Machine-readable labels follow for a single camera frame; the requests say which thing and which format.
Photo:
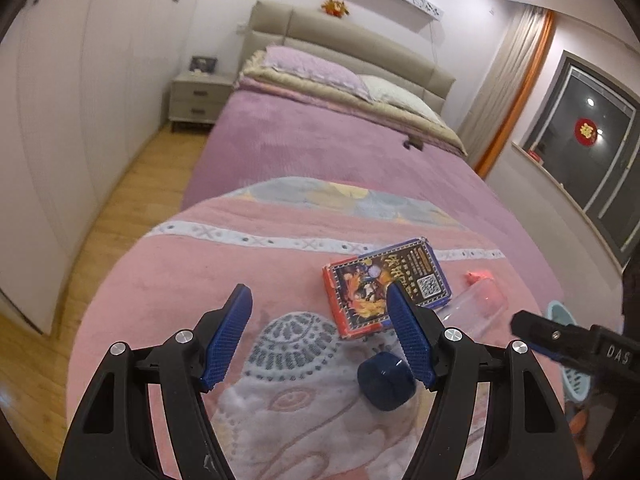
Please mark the red illustrated card box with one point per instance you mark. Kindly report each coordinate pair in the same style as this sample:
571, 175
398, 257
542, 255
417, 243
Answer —
360, 285

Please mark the beige window sill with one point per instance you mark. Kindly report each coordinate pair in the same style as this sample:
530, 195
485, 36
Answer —
555, 185

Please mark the bed with purple bedspread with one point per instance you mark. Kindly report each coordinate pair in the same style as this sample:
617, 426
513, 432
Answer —
325, 150

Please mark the beige folded quilt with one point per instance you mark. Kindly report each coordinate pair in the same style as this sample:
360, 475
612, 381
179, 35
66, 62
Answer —
425, 127

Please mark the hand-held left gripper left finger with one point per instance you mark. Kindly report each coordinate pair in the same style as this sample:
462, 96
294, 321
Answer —
227, 340

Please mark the red round window sticker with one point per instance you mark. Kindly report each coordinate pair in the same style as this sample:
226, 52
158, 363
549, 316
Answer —
588, 131

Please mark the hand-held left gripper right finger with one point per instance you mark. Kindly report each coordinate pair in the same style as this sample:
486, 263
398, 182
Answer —
410, 340

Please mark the beige upholstered headboard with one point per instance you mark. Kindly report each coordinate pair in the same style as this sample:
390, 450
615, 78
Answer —
350, 42

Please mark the clear bottle with pink cap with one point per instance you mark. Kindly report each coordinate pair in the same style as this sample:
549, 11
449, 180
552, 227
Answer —
475, 305

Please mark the dark blue bottle cap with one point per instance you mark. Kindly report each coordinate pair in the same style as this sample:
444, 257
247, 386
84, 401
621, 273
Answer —
385, 380

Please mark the white patterned pillow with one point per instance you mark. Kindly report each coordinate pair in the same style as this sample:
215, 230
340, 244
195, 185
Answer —
400, 97

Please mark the teal plastic basket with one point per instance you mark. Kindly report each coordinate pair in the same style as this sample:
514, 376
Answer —
577, 385

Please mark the brown wooden back scratcher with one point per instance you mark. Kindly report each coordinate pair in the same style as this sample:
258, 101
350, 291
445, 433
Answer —
414, 143

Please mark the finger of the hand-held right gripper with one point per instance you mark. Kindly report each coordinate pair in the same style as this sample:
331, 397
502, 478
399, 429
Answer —
545, 330

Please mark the pink printed blanket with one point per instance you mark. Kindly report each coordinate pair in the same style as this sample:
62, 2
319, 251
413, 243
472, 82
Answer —
200, 270

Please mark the white wardrobe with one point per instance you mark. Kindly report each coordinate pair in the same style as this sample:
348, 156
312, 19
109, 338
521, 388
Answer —
60, 125

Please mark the purple pillow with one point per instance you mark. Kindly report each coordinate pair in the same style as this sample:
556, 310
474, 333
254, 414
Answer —
315, 70

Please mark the white wall switch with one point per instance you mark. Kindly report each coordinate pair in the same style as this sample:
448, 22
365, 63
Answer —
241, 27

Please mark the beige nightstand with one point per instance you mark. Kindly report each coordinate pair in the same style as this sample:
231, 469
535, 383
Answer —
197, 100

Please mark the grey framed window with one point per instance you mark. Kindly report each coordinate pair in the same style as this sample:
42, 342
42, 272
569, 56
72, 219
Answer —
595, 160

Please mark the orange plush toy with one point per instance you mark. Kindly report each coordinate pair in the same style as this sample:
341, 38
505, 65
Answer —
335, 7

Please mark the small red box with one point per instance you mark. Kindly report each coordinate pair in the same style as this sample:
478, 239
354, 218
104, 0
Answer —
535, 154

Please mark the small picture frame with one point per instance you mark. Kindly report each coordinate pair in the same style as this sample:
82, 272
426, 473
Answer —
202, 64

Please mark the beige and orange curtain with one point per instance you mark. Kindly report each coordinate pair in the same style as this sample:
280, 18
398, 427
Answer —
510, 90

